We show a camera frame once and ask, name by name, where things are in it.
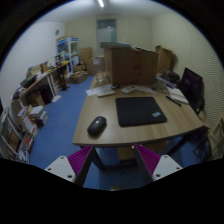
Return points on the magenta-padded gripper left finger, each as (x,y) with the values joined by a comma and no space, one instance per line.
(60,166)

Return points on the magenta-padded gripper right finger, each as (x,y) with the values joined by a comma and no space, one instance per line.
(166,165)

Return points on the black computer mouse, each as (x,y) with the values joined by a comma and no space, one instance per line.
(96,126)

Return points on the black mouse pad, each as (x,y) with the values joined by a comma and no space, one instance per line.
(140,111)

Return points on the white book shelf unit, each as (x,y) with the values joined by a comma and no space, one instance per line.
(15,140)

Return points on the stack of books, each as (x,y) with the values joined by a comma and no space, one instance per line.
(38,115)

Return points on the black marker pen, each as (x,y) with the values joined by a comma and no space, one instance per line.
(173,101)

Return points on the open white notebook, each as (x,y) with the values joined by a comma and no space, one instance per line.
(179,95)

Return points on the black computer monitor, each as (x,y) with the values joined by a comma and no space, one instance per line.
(191,86)

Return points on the long white remote control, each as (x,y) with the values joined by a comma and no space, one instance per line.
(106,93)

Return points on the cluttered wooden side desk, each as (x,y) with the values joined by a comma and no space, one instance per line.
(36,83)

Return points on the low cardboard box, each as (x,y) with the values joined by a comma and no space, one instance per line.
(78,77)

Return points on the clear plastic container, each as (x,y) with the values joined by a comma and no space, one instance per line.
(101,77)

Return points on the large brown cardboard box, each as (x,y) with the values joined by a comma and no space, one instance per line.
(130,66)

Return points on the tall cardboard box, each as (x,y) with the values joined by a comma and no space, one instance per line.
(165,60)

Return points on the stacked cardboard boxes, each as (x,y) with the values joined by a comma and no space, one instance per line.
(86,58)

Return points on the white glass-door cabinet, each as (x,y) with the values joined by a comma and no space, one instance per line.
(66,50)

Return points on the frosted glass window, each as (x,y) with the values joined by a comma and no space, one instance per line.
(106,36)

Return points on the ceiling tube light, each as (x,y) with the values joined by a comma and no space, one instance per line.
(100,3)

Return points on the round wall clock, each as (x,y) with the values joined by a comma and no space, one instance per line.
(57,32)

